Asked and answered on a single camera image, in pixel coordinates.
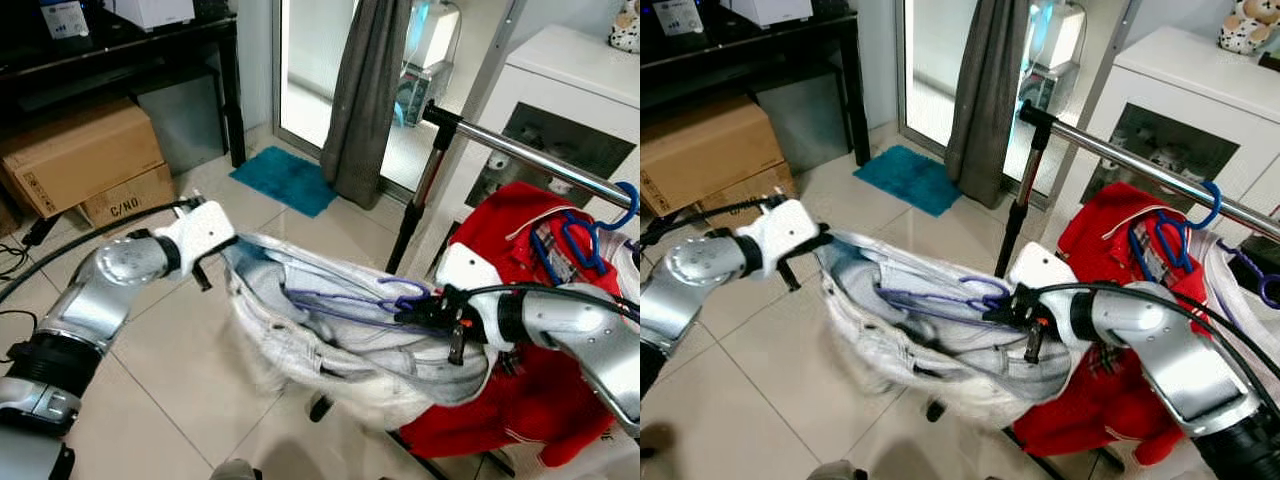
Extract glass sliding door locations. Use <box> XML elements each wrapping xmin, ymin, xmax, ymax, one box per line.
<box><xmin>272</xmin><ymin>0</ymin><xmax>526</xmax><ymax>196</ymax></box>
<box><xmin>897</xmin><ymin>0</ymin><xmax>1141</xmax><ymax>201</ymax></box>

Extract blue plastic hanger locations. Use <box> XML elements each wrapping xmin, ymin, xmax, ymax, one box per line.
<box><xmin>530</xmin><ymin>180</ymin><xmax>641</xmax><ymax>276</ymax></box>
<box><xmin>1128</xmin><ymin>178</ymin><xmax>1223</xmax><ymax>273</ymax></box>

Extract white shirt purple trim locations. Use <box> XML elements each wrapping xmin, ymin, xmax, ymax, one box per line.
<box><xmin>605</xmin><ymin>238</ymin><xmax>641</xmax><ymax>306</ymax></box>
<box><xmin>1185</xmin><ymin>235</ymin><xmax>1280</xmax><ymax>421</ymax></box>

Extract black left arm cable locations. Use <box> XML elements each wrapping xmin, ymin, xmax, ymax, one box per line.
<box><xmin>640</xmin><ymin>198</ymin><xmax>791</xmax><ymax>251</ymax></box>
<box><xmin>0</xmin><ymin>198</ymin><xmax>201</xmax><ymax>306</ymax></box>

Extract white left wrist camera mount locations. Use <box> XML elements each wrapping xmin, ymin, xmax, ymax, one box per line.
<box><xmin>745</xmin><ymin>197</ymin><xmax>823</xmax><ymax>279</ymax></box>
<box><xmin>165</xmin><ymin>198</ymin><xmax>239</xmax><ymax>276</ymax></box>

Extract purple plastic hanger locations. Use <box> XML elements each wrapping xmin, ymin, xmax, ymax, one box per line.
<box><xmin>1222</xmin><ymin>243</ymin><xmax>1280</xmax><ymax>311</ymax></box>
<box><xmin>285</xmin><ymin>278</ymin><xmax>433</xmax><ymax>331</ymax></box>
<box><xmin>878</xmin><ymin>275</ymin><xmax>1013</xmax><ymax>326</ymax></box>

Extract small blue white box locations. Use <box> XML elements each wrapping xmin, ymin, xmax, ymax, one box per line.
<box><xmin>40</xmin><ymin>0</ymin><xmax>91</xmax><ymax>39</ymax></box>
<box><xmin>655</xmin><ymin>0</ymin><xmax>706</xmax><ymax>36</ymax></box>

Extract spotted plush toy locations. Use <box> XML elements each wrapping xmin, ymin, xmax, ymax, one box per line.
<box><xmin>1218</xmin><ymin>0</ymin><xmax>1280</xmax><ymax>56</ymax></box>
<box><xmin>610</xmin><ymin>0</ymin><xmax>641</xmax><ymax>53</ymax></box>

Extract small printed cardboard box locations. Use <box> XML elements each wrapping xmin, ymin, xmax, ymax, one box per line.
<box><xmin>78</xmin><ymin>165</ymin><xmax>179</xmax><ymax>229</ymax></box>
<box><xmin>690</xmin><ymin>165</ymin><xmax>799</xmax><ymax>229</ymax></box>

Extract chrome clothes rack rail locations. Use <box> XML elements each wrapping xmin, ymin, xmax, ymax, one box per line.
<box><xmin>1018</xmin><ymin>98</ymin><xmax>1280</xmax><ymax>241</ymax></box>
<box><xmin>422</xmin><ymin>98</ymin><xmax>641</xmax><ymax>211</ymax></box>

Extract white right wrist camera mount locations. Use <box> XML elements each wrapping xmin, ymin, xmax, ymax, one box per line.
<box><xmin>1010</xmin><ymin>243</ymin><xmax>1076</xmax><ymax>321</ymax></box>
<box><xmin>437</xmin><ymin>243</ymin><xmax>501</xmax><ymax>323</ymax></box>

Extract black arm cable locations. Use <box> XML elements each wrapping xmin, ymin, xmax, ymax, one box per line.
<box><xmin>462</xmin><ymin>283</ymin><xmax>641</xmax><ymax>326</ymax></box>
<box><xmin>640</xmin><ymin>198</ymin><xmax>791</xmax><ymax>251</ymax></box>
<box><xmin>1040</xmin><ymin>283</ymin><xmax>1280</xmax><ymax>401</ymax></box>
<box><xmin>0</xmin><ymin>198</ymin><xmax>201</xmax><ymax>306</ymax></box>

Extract teal bath mat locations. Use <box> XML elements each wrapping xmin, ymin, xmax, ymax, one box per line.
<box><xmin>853</xmin><ymin>145</ymin><xmax>961</xmax><ymax>217</ymax></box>
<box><xmin>230</xmin><ymin>145</ymin><xmax>339</xmax><ymax>219</ymax></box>

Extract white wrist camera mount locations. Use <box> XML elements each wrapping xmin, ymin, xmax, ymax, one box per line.
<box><xmin>1010</xmin><ymin>243</ymin><xmax>1076</xmax><ymax>321</ymax></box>
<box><xmin>165</xmin><ymin>198</ymin><xmax>239</xmax><ymax>276</ymax></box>
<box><xmin>745</xmin><ymin>197</ymin><xmax>823</xmax><ymax>279</ymax></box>
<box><xmin>437</xmin><ymin>243</ymin><xmax>501</xmax><ymax>323</ymax></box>

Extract white denim jacket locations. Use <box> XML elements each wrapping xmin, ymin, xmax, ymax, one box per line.
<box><xmin>815</xmin><ymin>230</ymin><xmax>1086</xmax><ymax>431</ymax></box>
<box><xmin>222</xmin><ymin>232</ymin><xmax>501</xmax><ymax>431</ymax></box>

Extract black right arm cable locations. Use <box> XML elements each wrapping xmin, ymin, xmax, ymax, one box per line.
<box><xmin>1040</xmin><ymin>283</ymin><xmax>1280</xmax><ymax>401</ymax></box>
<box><xmin>462</xmin><ymin>283</ymin><xmax>641</xmax><ymax>326</ymax></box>

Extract black clothes rack stand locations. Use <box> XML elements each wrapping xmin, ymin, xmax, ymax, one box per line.
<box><xmin>925</xmin><ymin>120</ymin><xmax>1126</xmax><ymax>479</ymax></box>
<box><xmin>308</xmin><ymin>120</ymin><xmax>516</xmax><ymax>479</ymax></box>

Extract dark grey curtain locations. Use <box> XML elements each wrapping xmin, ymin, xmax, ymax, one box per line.
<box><xmin>322</xmin><ymin>0</ymin><xmax>413</xmax><ymax>209</ymax></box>
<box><xmin>945</xmin><ymin>0</ymin><xmax>1031</xmax><ymax>209</ymax></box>

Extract red jacket white stripes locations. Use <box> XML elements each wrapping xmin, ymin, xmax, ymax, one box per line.
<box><xmin>1010</xmin><ymin>180</ymin><xmax>1216</xmax><ymax>466</ymax></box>
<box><xmin>398</xmin><ymin>180</ymin><xmax>641</xmax><ymax>469</ymax></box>

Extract black floor cable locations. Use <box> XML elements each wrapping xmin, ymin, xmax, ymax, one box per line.
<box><xmin>0</xmin><ymin>215</ymin><xmax>61</xmax><ymax>346</ymax></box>

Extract white cabinet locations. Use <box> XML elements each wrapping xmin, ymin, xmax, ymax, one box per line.
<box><xmin>440</xmin><ymin>25</ymin><xmax>641</xmax><ymax>231</ymax></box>
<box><xmin>1075</xmin><ymin>25</ymin><xmax>1280</xmax><ymax>241</ymax></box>

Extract black table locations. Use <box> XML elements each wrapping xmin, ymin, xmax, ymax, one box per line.
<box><xmin>0</xmin><ymin>0</ymin><xmax>247</xmax><ymax>169</ymax></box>
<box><xmin>640</xmin><ymin>0</ymin><xmax>871</xmax><ymax>166</ymax></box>

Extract large plain cardboard box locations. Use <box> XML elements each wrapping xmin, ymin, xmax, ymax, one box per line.
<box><xmin>640</xmin><ymin>98</ymin><xmax>786</xmax><ymax>216</ymax></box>
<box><xmin>0</xmin><ymin>100</ymin><xmax>166</xmax><ymax>219</ymax></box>

